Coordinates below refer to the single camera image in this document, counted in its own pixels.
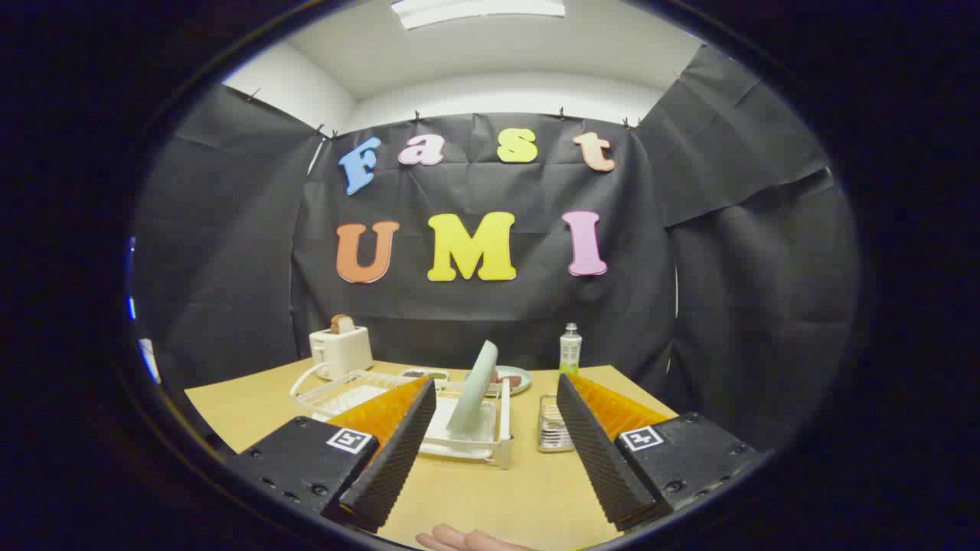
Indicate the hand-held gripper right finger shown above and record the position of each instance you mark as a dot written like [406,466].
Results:
[597,451]

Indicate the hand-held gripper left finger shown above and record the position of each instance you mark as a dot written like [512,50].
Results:
[398,451]

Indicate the pale green plate with meat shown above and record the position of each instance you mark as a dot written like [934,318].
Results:
[522,389]

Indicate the white divided grain tray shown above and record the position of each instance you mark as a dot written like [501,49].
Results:
[425,374]

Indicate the clear bottle with green drink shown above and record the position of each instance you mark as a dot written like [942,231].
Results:
[570,352]

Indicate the white toaster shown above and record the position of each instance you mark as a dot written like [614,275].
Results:
[341,352]

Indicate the toast bread slice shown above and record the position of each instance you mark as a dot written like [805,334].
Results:
[341,324]

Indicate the white device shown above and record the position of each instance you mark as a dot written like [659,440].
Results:
[150,361]

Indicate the computer monitor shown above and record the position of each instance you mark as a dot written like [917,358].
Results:
[131,308]

